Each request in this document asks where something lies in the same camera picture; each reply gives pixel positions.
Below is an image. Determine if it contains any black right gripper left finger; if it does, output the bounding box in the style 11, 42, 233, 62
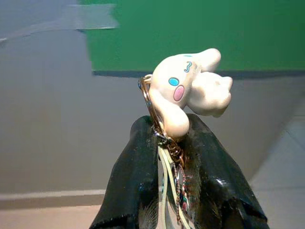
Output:
89, 116, 160, 229

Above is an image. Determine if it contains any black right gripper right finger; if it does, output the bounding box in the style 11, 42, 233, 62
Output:
183, 114, 270, 229

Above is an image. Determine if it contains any grey adhesive tape strip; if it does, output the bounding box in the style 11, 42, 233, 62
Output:
0, 4, 120, 47

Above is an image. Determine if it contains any green wall board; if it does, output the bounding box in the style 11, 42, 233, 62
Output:
78, 0, 305, 77

